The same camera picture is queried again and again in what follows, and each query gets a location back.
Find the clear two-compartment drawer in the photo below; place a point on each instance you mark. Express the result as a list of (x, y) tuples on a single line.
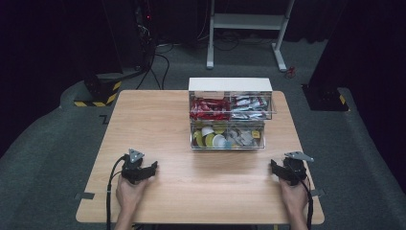
[(230, 108)]

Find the black yellow striped stand base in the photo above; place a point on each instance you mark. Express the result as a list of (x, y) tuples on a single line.
[(99, 92)]

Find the yellow-green coffee capsule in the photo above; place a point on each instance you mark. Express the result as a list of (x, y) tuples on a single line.
[(198, 139), (219, 128), (210, 140)]

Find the white-topped clear drawer organizer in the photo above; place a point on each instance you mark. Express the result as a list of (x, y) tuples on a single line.
[(230, 84)]

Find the person's left hand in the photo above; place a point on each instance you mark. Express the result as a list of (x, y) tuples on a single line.
[(129, 195)]

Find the white coffee capsule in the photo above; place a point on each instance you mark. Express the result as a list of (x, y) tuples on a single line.
[(219, 140), (207, 131)]

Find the grey tape strip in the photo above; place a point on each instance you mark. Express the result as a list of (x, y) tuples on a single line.
[(319, 192), (84, 195)]

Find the person's right hand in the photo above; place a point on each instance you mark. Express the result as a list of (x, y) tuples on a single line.
[(295, 196)]

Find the pile of silver stick packets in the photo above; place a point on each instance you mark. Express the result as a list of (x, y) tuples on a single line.
[(250, 107)]

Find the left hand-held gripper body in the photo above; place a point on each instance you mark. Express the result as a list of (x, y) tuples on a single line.
[(131, 169)]

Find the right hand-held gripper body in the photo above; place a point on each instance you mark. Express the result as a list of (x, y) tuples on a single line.
[(296, 169)]

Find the small red floor item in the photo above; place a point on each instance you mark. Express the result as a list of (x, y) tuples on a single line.
[(289, 72)]

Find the small yellow packet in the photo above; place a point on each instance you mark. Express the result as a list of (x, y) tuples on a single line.
[(255, 134)]

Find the pile of red stick packets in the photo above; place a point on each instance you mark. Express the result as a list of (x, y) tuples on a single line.
[(209, 108)]

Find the clear drawer with capsules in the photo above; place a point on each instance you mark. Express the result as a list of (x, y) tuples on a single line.
[(227, 140)]

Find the pile of grey sachets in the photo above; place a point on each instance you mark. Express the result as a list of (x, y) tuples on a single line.
[(239, 138)]

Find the white metal stand frame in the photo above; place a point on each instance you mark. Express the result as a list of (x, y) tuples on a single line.
[(245, 21)]

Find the dark equipment rack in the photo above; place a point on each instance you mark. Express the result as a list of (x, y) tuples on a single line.
[(145, 32)]

